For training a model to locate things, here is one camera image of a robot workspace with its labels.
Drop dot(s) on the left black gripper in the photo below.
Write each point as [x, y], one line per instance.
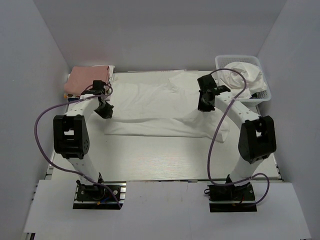
[108, 111]

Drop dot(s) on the green and white t shirt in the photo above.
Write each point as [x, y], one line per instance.
[254, 96]

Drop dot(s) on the plain white t shirt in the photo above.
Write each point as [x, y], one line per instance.
[163, 110]

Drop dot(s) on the white plastic basket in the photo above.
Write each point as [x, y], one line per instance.
[222, 60]

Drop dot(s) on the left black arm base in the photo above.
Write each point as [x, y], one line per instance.
[94, 197]

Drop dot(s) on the pink folded t shirt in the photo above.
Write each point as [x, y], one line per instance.
[86, 80]

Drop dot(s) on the white t shirt with print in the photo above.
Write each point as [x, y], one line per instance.
[253, 75]

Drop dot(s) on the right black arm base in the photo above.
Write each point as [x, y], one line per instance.
[231, 199]

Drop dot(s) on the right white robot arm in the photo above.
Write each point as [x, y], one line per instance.
[257, 139]

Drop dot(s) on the patterned folded t shirt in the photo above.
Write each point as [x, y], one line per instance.
[110, 80]

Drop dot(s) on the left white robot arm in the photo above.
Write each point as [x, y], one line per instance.
[70, 132]

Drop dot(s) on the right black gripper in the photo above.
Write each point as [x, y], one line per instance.
[202, 107]

